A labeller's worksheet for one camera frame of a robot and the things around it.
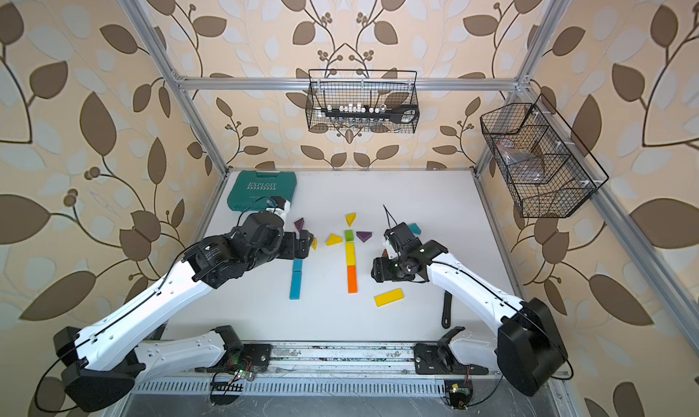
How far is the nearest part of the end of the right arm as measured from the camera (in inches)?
23.1

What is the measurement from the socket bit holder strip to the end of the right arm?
36 centimetres

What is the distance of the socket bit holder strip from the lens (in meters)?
0.82
